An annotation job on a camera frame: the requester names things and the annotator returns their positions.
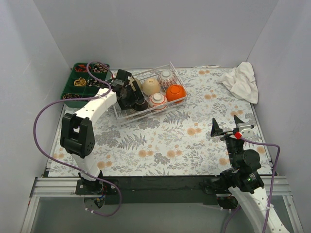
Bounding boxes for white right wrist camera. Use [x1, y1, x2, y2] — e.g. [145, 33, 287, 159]
[234, 123, 255, 139]

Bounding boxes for white red diamond pattern bowl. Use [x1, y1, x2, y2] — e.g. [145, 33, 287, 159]
[158, 70, 176, 88]

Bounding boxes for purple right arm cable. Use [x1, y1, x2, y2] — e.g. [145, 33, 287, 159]
[219, 137, 282, 233]

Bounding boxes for yellow rubber bands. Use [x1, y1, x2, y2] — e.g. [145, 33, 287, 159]
[73, 77, 87, 87]

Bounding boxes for green compartment organizer tray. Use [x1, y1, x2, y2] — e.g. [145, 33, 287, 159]
[60, 63, 113, 108]

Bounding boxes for dark floral scrunchie middle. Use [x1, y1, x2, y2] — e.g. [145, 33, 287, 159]
[87, 78, 103, 87]

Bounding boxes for olive tan bowl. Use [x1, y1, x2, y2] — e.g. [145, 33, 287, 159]
[132, 78, 142, 90]

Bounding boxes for white wire dish rack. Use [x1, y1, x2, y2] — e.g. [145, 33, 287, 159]
[113, 62, 188, 125]

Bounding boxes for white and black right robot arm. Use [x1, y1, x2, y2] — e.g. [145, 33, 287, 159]
[200, 116, 288, 233]

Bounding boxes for dark floral scrunchie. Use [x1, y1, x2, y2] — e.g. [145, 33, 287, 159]
[91, 63, 110, 73]
[87, 78, 103, 87]

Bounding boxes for white bowl red wreath pattern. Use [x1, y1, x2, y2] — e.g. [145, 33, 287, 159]
[149, 93, 168, 111]

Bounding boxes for aluminium frame rail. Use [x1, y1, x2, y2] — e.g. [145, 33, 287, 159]
[20, 176, 304, 233]

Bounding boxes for cream bird pattern bowl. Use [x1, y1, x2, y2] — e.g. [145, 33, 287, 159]
[142, 78, 161, 96]

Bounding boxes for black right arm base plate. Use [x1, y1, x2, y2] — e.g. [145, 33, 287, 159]
[199, 177, 240, 194]

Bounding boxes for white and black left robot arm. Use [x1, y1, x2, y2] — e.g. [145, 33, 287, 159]
[60, 69, 148, 194]

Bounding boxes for dark floral scrunchie back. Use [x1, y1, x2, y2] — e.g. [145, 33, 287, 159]
[91, 63, 110, 73]

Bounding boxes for orange plastic bowl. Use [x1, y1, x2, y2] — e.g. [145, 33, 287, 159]
[166, 84, 186, 102]

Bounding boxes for crumpled white cloth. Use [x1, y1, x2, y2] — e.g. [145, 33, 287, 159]
[217, 62, 259, 104]

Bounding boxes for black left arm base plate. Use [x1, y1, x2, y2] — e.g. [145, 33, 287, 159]
[75, 179, 117, 195]

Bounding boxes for floral patterned table mat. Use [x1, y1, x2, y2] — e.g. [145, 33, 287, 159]
[47, 67, 274, 177]

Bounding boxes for black gold pattern bowl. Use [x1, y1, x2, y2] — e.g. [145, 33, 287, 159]
[131, 100, 149, 112]

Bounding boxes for dark patterned scrunchie front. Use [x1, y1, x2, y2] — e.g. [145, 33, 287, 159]
[61, 93, 81, 100]

